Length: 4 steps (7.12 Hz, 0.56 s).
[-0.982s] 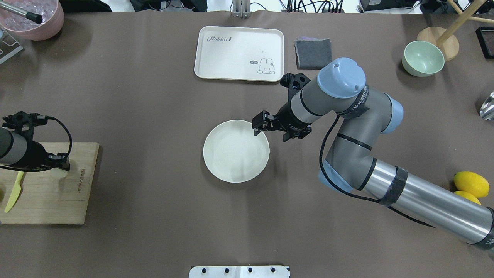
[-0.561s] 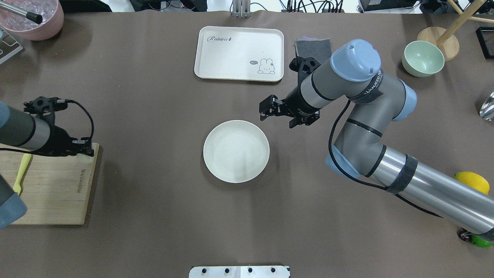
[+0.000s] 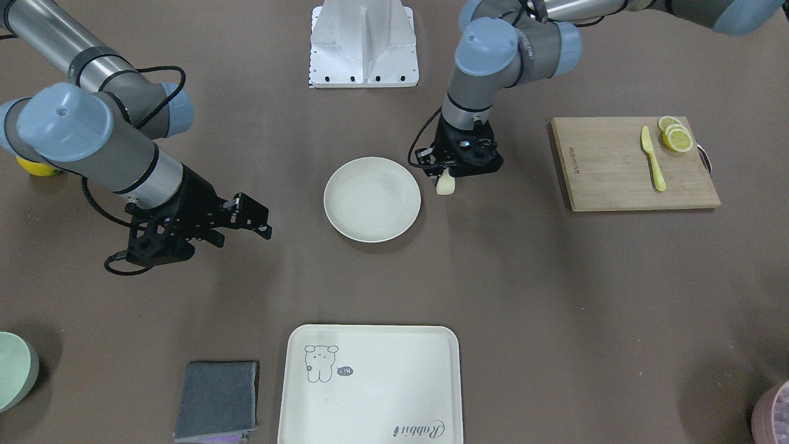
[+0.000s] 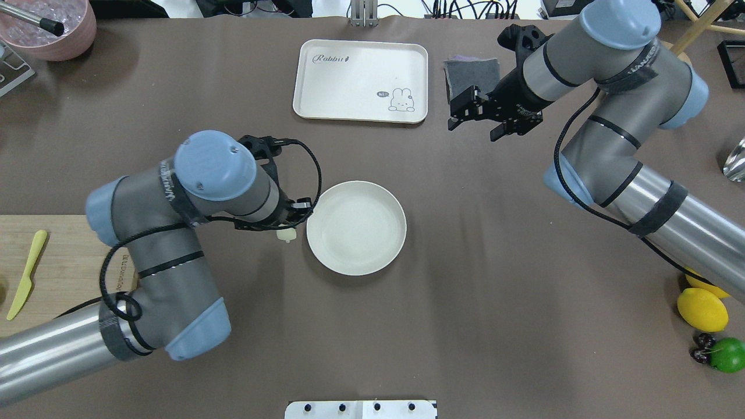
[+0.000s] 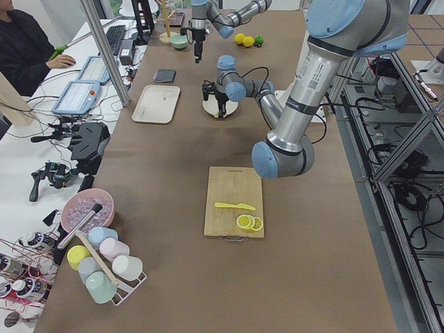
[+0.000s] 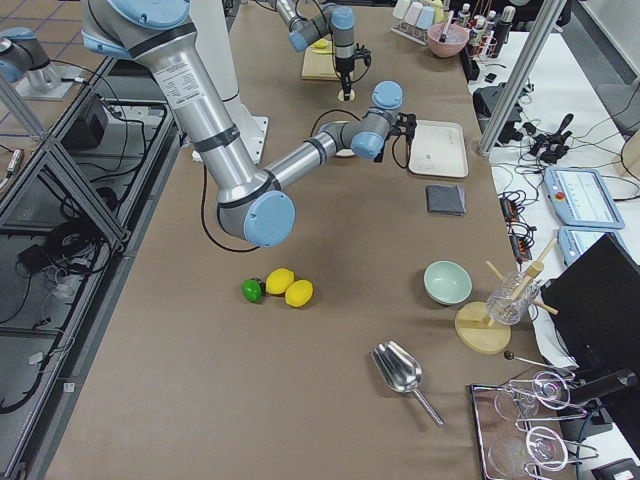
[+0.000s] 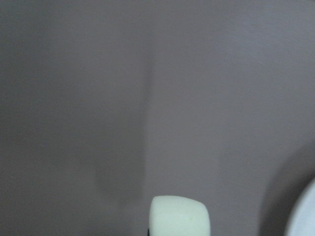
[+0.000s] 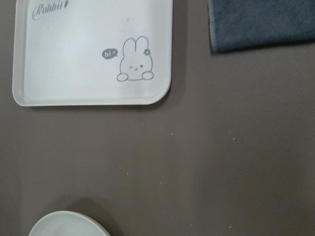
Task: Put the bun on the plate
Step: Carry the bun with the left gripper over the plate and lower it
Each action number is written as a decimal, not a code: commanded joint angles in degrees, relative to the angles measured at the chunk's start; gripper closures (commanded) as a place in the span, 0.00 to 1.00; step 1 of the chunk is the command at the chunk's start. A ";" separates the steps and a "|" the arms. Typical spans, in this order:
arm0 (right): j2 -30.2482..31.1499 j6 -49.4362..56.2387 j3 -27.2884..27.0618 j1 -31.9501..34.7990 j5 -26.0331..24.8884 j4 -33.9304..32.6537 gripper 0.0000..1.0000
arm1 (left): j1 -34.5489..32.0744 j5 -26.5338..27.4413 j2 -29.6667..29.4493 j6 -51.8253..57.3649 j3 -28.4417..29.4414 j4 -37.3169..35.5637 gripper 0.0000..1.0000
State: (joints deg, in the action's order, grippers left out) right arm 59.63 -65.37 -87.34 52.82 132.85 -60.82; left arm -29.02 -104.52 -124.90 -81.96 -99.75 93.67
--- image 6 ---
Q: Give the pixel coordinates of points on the round bread bun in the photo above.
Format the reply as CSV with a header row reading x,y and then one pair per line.
x,y
342,97

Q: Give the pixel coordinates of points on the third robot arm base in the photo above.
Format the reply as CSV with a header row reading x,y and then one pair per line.
x,y
26,66

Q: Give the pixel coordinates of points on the flat bread under arm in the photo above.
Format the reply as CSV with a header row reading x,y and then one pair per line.
x,y
345,153

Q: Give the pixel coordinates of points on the beige plastic tray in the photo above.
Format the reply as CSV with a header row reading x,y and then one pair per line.
x,y
438,149

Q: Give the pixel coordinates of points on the bamboo cutting board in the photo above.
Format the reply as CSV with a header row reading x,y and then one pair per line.
x,y
318,64

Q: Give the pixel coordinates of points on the white plastic cup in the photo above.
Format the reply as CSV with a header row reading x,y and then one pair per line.
x,y
400,9

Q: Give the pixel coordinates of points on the folded grey cloth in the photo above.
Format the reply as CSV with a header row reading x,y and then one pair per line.
x,y
443,199

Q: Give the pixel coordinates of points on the pink plastic cup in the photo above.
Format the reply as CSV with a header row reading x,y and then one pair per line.
x,y
413,13

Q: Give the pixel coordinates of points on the blue plastic cup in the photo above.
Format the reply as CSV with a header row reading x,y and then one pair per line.
x,y
426,17

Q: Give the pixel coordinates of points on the pink mixing bowl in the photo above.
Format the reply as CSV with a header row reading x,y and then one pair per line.
x,y
456,38

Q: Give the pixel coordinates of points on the black handheld controller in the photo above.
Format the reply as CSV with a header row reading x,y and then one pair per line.
x,y
551,147

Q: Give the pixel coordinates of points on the black bottle with lid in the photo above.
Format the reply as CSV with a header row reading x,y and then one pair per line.
x,y
502,29

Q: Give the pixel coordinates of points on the mint green bowl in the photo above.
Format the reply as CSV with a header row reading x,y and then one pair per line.
x,y
447,283

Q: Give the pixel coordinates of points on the blue teach pendant upper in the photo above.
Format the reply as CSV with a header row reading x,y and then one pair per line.
x,y
580,198

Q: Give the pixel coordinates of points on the blue teach pendant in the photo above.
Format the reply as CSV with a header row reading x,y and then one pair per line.
x,y
580,198
574,241

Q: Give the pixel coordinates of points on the yellow lemon right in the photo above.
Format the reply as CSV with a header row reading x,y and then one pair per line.
x,y
299,293

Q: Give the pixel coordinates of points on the yellow lemon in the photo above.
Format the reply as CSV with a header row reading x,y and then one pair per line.
x,y
299,293
279,280

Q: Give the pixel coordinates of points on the clear glass cup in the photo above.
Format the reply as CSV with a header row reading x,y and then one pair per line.
x,y
508,303

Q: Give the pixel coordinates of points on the blue teach pendant lower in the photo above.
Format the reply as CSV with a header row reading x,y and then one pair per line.
x,y
574,241

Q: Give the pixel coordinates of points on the yellow lemon left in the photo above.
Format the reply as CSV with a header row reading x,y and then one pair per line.
x,y
279,280

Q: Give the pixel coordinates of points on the wooden cup tree stand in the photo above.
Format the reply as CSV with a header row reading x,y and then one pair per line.
x,y
471,321

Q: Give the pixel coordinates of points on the green lime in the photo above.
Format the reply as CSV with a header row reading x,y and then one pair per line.
x,y
253,289

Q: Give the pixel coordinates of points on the metal scoop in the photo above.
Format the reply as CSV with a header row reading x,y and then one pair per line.
x,y
403,374

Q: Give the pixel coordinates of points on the black monitor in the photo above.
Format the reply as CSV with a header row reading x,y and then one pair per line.
x,y
597,298

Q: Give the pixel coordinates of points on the white wire cup rack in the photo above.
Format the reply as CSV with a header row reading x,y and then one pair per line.
x,y
410,32

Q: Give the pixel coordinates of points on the aluminium frame post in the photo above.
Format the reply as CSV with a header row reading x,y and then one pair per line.
x,y
545,21

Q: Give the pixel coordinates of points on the metal wire glass rack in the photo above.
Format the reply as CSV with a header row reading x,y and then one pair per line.
x,y
517,426

